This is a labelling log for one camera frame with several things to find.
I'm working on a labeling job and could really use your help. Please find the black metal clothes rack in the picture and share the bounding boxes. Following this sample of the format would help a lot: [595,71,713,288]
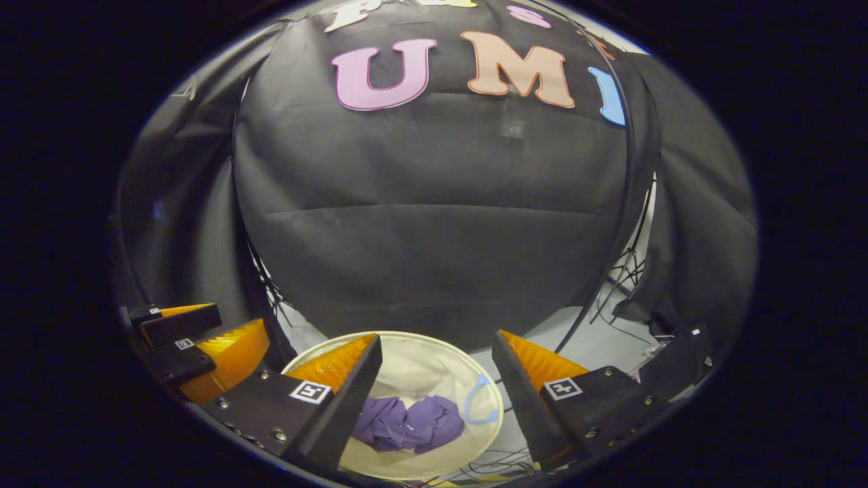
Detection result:
[229,0,642,367]

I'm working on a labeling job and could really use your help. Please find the purple corduroy shirt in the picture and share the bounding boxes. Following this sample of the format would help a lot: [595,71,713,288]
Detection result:
[353,395,467,455]

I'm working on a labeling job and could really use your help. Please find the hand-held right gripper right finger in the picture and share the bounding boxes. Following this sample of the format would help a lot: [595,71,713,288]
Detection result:
[492,330,672,472]

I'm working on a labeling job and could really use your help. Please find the cream fabric laundry hamper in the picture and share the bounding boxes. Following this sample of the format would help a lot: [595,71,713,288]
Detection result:
[281,331,505,482]

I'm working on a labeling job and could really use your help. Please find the thin black cables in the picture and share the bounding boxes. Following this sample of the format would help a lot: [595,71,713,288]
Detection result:
[587,176,657,329]
[414,449,543,487]

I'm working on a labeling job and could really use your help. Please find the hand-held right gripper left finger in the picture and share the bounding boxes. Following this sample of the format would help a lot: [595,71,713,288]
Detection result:
[202,332,384,475]

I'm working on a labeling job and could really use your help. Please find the black box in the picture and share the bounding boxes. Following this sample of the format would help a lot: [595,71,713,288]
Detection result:
[637,322,716,401]

